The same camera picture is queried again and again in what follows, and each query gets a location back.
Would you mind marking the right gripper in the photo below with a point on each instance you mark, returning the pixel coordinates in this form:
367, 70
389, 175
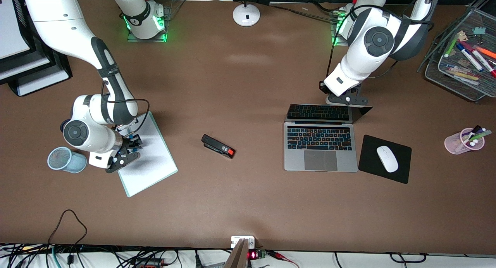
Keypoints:
129, 142

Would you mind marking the silver laptop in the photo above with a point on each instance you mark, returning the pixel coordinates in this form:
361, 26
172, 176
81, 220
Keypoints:
321, 163

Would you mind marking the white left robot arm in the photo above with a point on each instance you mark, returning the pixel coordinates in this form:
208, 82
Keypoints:
360, 62

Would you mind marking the green slim marker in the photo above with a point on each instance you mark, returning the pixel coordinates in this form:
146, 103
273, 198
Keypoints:
451, 47

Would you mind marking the yellow marker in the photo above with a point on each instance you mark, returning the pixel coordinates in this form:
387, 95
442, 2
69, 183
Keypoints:
463, 75

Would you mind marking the blue-capped whiteboard marker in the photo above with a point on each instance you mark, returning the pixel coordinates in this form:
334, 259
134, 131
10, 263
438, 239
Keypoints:
469, 56

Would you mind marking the black-capped white marker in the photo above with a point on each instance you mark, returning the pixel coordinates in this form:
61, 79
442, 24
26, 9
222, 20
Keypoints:
476, 128

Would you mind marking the red-capped whiteboard marker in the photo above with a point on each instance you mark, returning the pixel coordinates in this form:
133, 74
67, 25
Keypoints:
482, 62

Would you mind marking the green highlighter marker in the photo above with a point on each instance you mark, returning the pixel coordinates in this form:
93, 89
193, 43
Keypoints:
482, 135

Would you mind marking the white clipboard with paper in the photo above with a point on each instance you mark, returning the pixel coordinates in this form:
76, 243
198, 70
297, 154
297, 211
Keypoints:
151, 171

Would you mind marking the blue mesh pen cup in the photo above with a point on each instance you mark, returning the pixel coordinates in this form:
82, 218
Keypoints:
73, 163

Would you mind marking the black stapler red tip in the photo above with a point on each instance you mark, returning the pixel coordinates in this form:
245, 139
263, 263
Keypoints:
217, 146

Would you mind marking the black mouse pad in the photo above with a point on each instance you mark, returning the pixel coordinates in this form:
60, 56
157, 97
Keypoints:
368, 159

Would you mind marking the white computer mouse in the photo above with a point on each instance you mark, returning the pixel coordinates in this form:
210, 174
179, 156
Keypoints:
387, 159

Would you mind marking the white lamp base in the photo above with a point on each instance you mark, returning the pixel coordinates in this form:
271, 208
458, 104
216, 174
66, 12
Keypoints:
246, 16

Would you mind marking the white paper sheet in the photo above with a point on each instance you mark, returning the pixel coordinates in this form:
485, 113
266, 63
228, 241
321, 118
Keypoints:
42, 83
11, 31

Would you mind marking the black metal mesh organizer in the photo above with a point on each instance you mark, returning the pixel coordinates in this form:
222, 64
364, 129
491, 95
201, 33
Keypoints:
434, 72

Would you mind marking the black stacked letter tray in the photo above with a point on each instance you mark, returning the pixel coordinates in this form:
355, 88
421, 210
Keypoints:
11, 87

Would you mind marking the white socket box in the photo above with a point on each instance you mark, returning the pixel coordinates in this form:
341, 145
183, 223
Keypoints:
237, 241

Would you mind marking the pink mesh pen cup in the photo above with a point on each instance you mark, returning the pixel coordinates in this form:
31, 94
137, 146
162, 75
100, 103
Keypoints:
455, 144

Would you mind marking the red LED display board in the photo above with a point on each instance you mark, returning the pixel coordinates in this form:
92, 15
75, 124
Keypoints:
254, 255

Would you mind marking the teal binder clip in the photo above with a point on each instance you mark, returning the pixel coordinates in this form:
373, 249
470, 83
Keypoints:
479, 30

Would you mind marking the orange highlighter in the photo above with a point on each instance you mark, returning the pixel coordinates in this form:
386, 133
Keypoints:
486, 51

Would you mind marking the red clip lead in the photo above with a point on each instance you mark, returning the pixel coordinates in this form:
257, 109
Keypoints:
281, 256

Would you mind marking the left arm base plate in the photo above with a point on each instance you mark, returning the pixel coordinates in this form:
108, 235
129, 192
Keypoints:
336, 37

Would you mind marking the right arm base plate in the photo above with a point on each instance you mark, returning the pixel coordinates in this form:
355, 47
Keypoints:
170, 12

